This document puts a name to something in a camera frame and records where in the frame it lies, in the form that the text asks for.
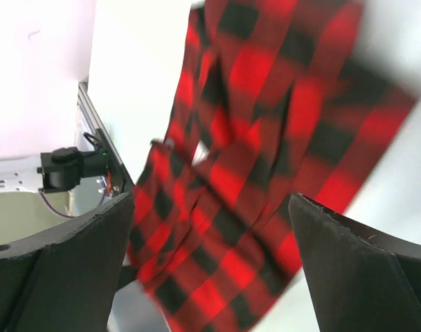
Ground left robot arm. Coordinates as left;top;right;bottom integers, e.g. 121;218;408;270
37;147;110;194

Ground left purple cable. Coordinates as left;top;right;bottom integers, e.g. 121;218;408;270
39;190;75;219

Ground red black plaid shirt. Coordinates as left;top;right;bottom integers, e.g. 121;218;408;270
128;1;414;331

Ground aluminium frame rail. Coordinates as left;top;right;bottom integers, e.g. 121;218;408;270
75;81;123;167

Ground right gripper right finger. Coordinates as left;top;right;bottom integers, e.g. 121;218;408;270
289;194;421;332

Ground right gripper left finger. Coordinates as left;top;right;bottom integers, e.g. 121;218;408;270
0;193;134;332

